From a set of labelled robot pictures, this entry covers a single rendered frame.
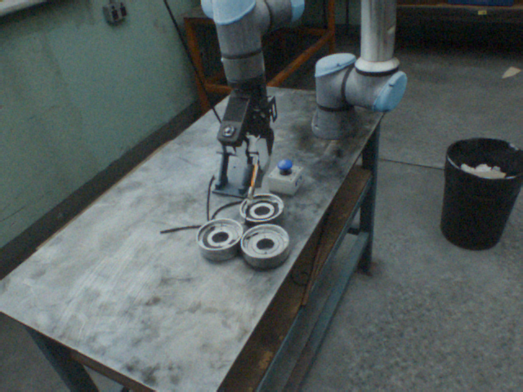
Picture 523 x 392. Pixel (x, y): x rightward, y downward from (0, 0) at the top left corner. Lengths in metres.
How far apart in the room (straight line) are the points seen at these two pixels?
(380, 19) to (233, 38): 0.48
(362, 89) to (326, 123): 0.18
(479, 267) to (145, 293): 1.56
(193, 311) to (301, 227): 0.32
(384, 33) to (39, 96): 1.84
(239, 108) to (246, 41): 0.12
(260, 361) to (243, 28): 0.74
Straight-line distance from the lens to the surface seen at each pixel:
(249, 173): 0.91
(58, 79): 2.59
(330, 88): 1.29
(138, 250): 1.06
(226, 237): 1.00
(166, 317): 0.90
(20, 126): 2.48
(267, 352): 1.11
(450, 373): 1.77
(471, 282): 2.06
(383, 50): 1.19
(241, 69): 0.81
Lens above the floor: 1.47
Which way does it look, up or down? 37 degrees down
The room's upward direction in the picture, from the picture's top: 7 degrees counter-clockwise
